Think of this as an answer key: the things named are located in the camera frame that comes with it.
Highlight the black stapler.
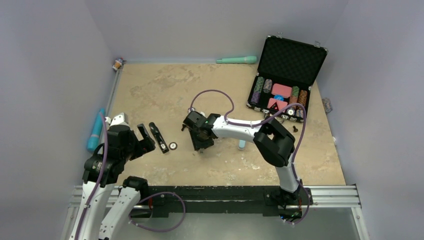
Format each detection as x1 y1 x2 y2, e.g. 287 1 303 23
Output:
148 122 169 154

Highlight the light blue stapler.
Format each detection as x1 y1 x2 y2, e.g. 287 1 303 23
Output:
238 140 246 151

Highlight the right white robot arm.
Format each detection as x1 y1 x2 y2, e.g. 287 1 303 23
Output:
183 110 301 204

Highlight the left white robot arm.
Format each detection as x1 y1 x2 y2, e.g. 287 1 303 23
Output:
69 123 155 240

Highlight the brown poker chip front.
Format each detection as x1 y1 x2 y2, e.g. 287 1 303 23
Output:
168 142 178 151

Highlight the blue cylindrical tube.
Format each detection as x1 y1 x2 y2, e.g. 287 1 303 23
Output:
86 108 105 153

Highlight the mint green microphone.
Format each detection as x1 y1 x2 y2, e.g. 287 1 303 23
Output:
215 56 257 64

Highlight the small orange bottle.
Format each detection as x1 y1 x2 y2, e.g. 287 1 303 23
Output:
112 57 125 71

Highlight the black poker chip case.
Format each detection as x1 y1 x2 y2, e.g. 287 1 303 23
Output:
246 35 329 123

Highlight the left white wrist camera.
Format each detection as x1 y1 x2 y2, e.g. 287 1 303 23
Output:
104 112 130 130

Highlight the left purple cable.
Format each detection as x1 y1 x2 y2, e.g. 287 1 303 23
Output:
73 112 110 240

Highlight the purple cable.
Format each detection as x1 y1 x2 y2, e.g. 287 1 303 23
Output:
188 89 312 226
73 112 110 240

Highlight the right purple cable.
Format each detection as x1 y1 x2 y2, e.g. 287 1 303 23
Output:
188 89 312 226

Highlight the aluminium rail frame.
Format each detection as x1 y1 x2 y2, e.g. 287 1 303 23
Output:
61 185 362 240

